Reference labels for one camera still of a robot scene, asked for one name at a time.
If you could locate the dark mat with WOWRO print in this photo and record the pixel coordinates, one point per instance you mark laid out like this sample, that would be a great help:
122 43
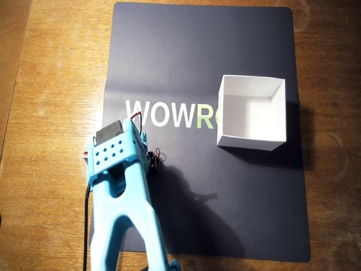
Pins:
211 197

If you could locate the white open cardboard box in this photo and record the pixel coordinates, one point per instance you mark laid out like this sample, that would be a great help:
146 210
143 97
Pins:
251 118

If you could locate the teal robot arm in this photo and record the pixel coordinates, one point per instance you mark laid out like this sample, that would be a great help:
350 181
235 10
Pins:
127 211

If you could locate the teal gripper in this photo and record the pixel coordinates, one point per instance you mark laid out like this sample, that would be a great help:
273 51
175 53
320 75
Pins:
154 161

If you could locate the small black battery pack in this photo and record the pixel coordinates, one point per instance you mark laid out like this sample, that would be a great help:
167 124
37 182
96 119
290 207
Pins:
156 161

